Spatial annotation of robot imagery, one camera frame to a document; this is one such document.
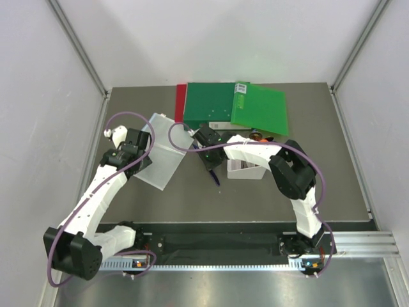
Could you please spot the clear mesh zip pouch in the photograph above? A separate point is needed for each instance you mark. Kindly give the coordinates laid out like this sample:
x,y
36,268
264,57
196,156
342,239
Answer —
x,y
164,156

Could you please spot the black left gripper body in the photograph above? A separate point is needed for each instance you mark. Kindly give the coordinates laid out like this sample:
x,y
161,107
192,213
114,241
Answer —
x,y
144,164

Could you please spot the dark blue table knife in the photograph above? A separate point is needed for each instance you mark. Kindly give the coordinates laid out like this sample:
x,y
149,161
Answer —
x,y
211,172

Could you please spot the red folder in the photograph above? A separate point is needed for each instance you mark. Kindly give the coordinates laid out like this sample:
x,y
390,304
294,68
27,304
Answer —
x,y
181,91

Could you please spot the silver spoon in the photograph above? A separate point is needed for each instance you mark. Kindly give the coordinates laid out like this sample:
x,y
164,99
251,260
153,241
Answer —
x,y
256,135

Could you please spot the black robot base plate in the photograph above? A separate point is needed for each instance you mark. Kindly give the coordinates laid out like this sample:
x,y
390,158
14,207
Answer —
x,y
220,247

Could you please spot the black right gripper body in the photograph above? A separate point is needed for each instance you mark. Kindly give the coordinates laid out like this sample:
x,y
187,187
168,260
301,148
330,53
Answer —
x,y
209,160

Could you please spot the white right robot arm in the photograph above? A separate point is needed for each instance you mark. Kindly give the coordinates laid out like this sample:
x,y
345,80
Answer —
x,y
294,175

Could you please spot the white divided plastic container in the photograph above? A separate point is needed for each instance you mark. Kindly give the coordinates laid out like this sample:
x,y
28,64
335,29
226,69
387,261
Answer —
x,y
241,170

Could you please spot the light green plastic folder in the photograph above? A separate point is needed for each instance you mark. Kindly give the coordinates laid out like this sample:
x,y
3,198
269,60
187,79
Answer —
x,y
259,107

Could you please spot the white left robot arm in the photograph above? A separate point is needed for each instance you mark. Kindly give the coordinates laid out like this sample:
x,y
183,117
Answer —
x,y
75,247

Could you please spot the dark green ring binder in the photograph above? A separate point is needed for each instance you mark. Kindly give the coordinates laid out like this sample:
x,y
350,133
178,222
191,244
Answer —
x,y
208,102

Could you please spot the grey slotted cable duct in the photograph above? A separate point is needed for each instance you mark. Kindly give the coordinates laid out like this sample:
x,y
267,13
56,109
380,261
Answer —
x,y
125,264

